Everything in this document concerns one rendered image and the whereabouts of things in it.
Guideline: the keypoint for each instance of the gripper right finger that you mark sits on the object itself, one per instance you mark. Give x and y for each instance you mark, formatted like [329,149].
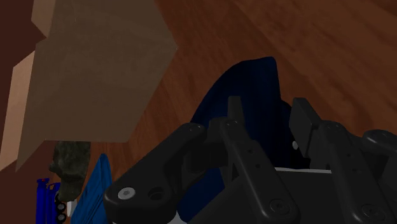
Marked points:
[344,161]

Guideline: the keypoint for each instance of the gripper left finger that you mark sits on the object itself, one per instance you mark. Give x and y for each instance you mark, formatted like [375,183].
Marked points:
[248,161]

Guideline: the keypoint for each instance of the dark blue rounded object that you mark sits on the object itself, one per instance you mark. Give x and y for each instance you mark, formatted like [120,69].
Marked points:
[257,86]

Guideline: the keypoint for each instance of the blue pleated object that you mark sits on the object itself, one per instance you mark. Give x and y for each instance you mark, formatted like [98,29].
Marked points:
[93,192]

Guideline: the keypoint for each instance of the beige block furniture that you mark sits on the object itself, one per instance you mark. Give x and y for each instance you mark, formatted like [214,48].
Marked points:
[93,77]

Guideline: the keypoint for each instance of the dark grey-green rock figure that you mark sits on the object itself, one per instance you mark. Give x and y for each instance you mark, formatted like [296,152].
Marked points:
[71,167]

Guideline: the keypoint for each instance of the blue toy with black wheels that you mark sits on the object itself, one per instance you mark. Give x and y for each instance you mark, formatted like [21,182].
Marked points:
[42,201]

